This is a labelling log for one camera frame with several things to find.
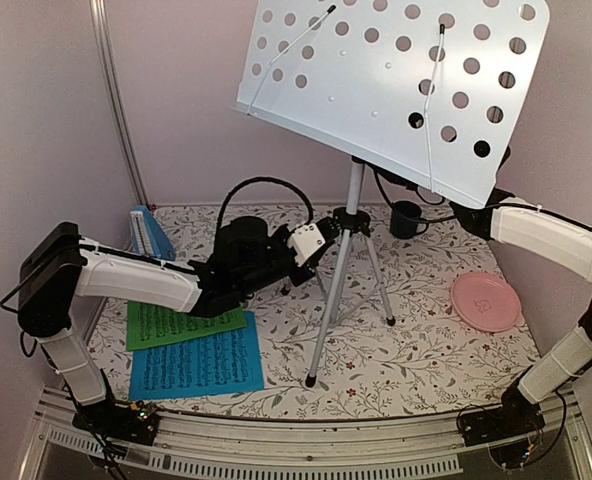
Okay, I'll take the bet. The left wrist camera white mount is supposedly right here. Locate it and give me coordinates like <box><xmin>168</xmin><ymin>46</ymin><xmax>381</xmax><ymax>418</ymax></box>
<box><xmin>287</xmin><ymin>223</ymin><xmax>324</xmax><ymax>267</ymax></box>

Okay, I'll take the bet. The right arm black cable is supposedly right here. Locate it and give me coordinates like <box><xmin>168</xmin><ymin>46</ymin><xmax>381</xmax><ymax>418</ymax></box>
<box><xmin>373</xmin><ymin>167</ymin><xmax>477</xmax><ymax>224</ymax></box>

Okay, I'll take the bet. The left aluminium frame post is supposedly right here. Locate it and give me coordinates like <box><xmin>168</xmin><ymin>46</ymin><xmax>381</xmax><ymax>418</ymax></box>
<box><xmin>89</xmin><ymin>0</ymin><xmax>149</xmax><ymax>205</ymax></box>

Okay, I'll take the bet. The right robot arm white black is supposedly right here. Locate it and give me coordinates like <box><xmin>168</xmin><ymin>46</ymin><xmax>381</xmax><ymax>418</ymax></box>
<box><xmin>450</xmin><ymin>189</ymin><xmax>592</xmax><ymax>436</ymax></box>

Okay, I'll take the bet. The blue sheet music page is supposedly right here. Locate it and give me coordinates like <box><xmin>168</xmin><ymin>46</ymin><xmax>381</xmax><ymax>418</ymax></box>
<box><xmin>129</xmin><ymin>312</ymin><xmax>265</xmax><ymax>401</ymax></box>

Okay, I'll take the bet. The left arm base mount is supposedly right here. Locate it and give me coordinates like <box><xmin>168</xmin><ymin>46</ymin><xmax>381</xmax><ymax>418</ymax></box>
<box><xmin>70</xmin><ymin>371</ymin><xmax>160</xmax><ymax>446</ymax></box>

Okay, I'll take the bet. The green sheet music page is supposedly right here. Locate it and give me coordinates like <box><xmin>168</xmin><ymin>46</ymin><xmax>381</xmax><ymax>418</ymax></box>
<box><xmin>126</xmin><ymin>302</ymin><xmax>247</xmax><ymax>352</ymax></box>

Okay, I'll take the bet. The white perforated music stand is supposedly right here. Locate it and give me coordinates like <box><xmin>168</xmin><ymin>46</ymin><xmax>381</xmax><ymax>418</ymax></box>
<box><xmin>229</xmin><ymin>0</ymin><xmax>552</xmax><ymax>389</ymax></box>

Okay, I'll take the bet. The blue metronome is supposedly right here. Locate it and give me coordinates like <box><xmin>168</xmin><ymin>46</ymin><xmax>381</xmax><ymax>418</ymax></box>
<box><xmin>129</xmin><ymin>205</ymin><xmax>176</xmax><ymax>261</ymax></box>

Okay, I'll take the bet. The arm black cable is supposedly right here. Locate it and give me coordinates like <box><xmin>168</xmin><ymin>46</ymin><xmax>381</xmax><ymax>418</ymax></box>
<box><xmin>373</xmin><ymin>167</ymin><xmax>477</xmax><ymax>224</ymax></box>
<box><xmin>215</xmin><ymin>175</ymin><xmax>316</xmax><ymax>236</ymax></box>

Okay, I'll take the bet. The pink plastic plate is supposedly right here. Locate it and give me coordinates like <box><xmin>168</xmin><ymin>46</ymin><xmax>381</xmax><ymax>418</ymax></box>
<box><xmin>450</xmin><ymin>272</ymin><xmax>522</xmax><ymax>333</ymax></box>

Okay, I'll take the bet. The dark blue mug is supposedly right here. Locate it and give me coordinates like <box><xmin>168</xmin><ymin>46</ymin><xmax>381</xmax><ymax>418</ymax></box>
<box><xmin>389</xmin><ymin>201</ymin><xmax>428</xmax><ymax>240</ymax></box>

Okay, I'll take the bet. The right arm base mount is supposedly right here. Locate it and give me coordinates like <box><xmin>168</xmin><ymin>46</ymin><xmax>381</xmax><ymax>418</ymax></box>
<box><xmin>456</xmin><ymin>380</ymin><xmax>545</xmax><ymax>446</ymax></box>

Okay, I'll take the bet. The front aluminium rail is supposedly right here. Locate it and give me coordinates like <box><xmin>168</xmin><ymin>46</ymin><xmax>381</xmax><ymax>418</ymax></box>
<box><xmin>19</xmin><ymin>388</ymin><xmax>592</xmax><ymax>479</ymax></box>

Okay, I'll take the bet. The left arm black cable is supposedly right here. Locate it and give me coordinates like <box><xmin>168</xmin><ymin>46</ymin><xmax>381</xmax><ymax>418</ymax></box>
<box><xmin>215</xmin><ymin>175</ymin><xmax>316</xmax><ymax>236</ymax></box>

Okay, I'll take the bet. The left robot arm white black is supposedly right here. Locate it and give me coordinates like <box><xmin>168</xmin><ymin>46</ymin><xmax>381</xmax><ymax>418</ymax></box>
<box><xmin>0</xmin><ymin>216</ymin><xmax>340</xmax><ymax>434</ymax></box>

